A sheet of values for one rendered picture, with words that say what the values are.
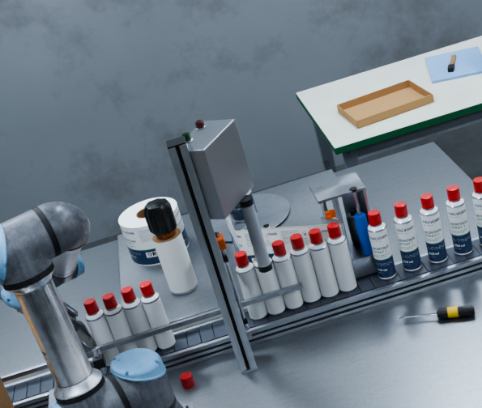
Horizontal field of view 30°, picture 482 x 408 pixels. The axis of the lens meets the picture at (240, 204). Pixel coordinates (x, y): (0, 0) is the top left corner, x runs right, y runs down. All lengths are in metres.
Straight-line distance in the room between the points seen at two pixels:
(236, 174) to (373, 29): 3.03
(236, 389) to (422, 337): 0.50
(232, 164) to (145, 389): 0.58
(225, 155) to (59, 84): 2.90
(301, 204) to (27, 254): 1.33
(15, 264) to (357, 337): 0.96
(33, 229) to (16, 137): 3.19
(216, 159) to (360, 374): 0.65
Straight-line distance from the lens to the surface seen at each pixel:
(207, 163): 2.10
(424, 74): 4.13
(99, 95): 5.02
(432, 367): 2.28
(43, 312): 1.98
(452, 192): 2.49
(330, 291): 2.50
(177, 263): 2.68
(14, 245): 1.92
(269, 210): 3.03
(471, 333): 2.37
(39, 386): 2.59
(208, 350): 2.49
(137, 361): 2.11
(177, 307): 2.68
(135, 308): 2.44
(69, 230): 1.95
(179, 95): 5.04
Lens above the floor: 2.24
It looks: 26 degrees down
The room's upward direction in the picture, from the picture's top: 17 degrees counter-clockwise
